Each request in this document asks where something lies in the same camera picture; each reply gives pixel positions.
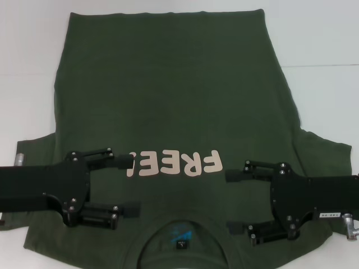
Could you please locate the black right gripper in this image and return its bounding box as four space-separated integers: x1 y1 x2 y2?
225 159 359 248

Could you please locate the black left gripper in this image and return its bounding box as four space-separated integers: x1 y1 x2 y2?
0 147 141 228

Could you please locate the dark green printed t-shirt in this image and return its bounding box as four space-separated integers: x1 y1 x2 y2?
15 10 353 269

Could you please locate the short silver cable plug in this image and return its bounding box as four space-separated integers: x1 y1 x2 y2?
13 152 26 169

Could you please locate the silver elbow cable connector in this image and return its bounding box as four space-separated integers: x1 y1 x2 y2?
343 212 359 242

